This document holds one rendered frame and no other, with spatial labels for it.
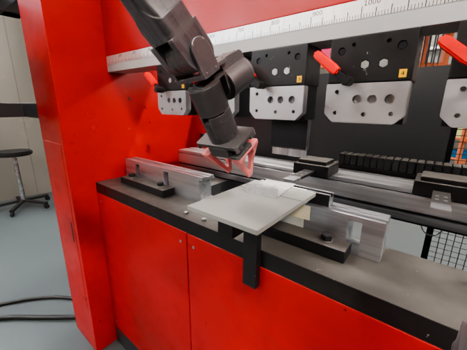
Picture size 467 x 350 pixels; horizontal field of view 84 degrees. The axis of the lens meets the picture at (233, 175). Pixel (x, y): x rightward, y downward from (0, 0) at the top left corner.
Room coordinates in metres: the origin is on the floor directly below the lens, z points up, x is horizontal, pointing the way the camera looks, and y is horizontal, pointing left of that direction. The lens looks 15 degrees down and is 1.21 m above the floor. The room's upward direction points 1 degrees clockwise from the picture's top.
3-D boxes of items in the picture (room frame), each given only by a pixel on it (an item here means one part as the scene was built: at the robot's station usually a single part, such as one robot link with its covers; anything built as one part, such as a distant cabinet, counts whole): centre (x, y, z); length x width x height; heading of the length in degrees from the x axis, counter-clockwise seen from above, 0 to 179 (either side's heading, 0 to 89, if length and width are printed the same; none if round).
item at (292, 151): (0.68, -0.15, 1.13); 0.10 x 0.02 x 0.10; 51
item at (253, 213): (0.56, -0.05, 1.00); 0.26 x 0.18 x 0.01; 141
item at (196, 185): (1.02, 0.28, 0.92); 0.50 x 0.06 x 0.10; 51
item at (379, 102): (0.56, -0.28, 1.26); 0.15 x 0.09 x 0.17; 51
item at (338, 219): (0.64, -0.19, 0.92); 0.39 x 0.06 x 0.10; 51
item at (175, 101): (0.94, 0.19, 1.26); 0.15 x 0.09 x 0.17; 51
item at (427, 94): (1.22, -0.28, 1.12); 1.13 x 0.02 x 0.44; 51
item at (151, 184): (1.01, 0.36, 0.89); 0.30 x 0.05 x 0.03; 51
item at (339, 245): (0.61, -0.14, 0.89); 0.30 x 0.05 x 0.03; 51
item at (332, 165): (0.81, -0.24, 1.01); 0.26 x 0.12 x 0.05; 141
